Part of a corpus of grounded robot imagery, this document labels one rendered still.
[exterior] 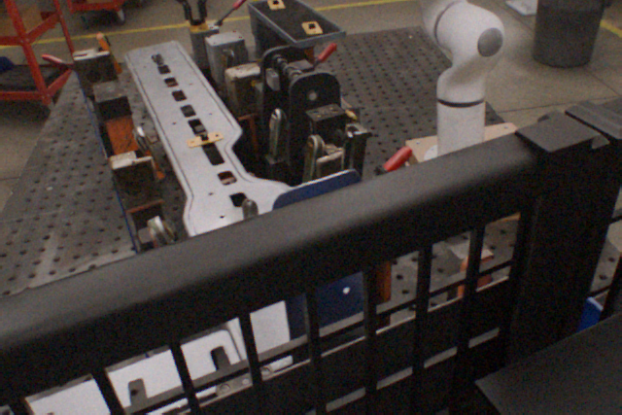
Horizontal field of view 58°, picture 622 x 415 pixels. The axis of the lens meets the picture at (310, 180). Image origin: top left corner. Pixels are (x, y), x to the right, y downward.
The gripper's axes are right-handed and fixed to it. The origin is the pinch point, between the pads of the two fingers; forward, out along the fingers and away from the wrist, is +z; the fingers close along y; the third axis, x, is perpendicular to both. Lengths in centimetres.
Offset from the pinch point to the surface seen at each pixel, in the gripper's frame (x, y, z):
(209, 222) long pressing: 29.0, 7.8, 31.1
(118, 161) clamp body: 6.3, 22.3, 26.3
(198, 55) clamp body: -59, -6, 30
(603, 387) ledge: 106, -3, -10
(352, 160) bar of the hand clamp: 45.4, -15.2, 14.4
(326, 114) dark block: 20.3, -19.9, 18.5
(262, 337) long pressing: 60, 6, 32
